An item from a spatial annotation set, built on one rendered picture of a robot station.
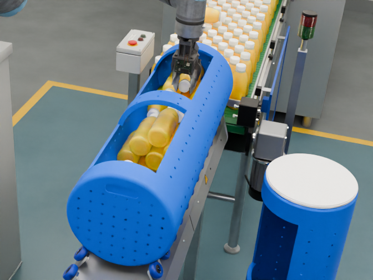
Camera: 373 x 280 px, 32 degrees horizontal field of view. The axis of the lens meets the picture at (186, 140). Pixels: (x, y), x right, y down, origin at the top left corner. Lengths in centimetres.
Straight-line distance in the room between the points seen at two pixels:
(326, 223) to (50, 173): 213
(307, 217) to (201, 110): 44
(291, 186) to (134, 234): 53
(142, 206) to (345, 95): 351
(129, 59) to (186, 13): 60
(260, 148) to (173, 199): 102
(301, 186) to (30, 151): 229
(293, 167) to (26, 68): 318
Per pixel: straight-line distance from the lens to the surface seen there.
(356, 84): 517
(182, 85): 217
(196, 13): 201
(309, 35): 266
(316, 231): 195
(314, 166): 207
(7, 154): 275
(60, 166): 380
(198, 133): 187
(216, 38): 276
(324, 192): 196
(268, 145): 257
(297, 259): 201
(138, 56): 254
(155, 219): 161
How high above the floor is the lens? 213
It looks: 31 degrees down
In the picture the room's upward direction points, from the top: 6 degrees clockwise
